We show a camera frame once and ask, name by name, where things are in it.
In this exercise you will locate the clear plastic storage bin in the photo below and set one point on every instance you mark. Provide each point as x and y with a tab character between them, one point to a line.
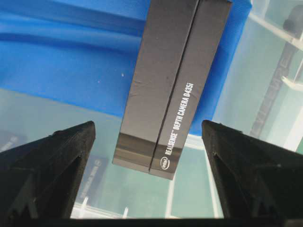
255	86

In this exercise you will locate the blue cloth bin liner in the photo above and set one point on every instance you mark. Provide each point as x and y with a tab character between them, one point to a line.
65	62

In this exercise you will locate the black RealSense D435i box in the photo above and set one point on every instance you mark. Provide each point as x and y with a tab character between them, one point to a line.
178	46

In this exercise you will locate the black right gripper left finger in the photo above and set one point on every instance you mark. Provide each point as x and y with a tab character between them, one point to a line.
41	179

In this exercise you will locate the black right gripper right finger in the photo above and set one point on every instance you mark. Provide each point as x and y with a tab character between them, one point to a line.
254	178

